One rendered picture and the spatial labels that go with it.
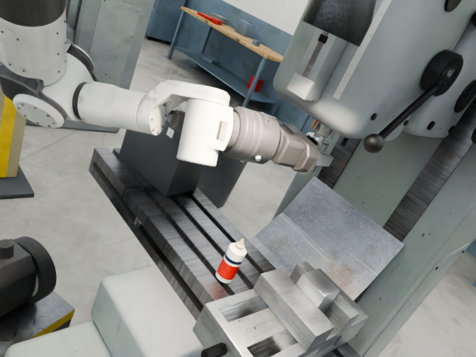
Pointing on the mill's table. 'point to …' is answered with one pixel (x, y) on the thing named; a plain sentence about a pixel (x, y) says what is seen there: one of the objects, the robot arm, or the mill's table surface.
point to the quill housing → (377, 64)
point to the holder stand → (161, 159)
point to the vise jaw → (293, 309)
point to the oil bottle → (231, 261)
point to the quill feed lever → (435, 70)
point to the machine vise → (272, 324)
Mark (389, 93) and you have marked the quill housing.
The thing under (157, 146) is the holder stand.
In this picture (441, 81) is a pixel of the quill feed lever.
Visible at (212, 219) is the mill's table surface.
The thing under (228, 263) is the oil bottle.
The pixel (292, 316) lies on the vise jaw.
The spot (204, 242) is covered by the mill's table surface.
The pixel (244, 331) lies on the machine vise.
